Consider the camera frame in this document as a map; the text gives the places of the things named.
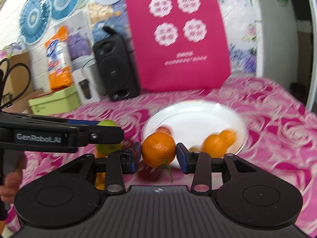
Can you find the orange on plate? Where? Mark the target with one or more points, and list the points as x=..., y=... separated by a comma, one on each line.
x=216, y=145

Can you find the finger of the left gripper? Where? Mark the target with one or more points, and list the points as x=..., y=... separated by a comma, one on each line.
x=88, y=132

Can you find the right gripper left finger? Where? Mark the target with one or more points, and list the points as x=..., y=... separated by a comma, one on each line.
x=116, y=165

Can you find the black speaker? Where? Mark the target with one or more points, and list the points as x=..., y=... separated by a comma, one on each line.
x=115, y=66

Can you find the orange tissue pack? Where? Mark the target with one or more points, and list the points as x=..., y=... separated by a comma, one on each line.
x=59, y=61

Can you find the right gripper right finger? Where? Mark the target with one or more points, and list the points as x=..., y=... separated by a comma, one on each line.
x=200, y=164

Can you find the green shoe box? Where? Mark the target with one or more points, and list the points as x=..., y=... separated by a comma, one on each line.
x=62, y=101

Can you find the dark red plum front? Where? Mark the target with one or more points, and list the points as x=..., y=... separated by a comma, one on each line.
x=147, y=173

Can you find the brown cardboard box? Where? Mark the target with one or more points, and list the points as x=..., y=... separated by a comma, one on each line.
x=18, y=88

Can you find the orange tangerine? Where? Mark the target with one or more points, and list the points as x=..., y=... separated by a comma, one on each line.
x=157, y=149

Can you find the white ceramic plate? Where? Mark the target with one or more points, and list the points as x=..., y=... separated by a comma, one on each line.
x=191, y=122

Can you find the green apple front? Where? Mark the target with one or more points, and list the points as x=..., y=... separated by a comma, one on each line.
x=112, y=137

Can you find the person's left hand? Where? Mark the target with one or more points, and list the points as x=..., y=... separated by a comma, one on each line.
x=12, y=181

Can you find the small red plum on plate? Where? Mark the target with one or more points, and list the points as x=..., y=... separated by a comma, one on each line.
x=164, y=129

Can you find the magenta tote bag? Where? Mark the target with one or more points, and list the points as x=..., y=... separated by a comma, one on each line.
x=179, y=44

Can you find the white cup box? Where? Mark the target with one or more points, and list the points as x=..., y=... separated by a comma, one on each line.
x=83, y=64

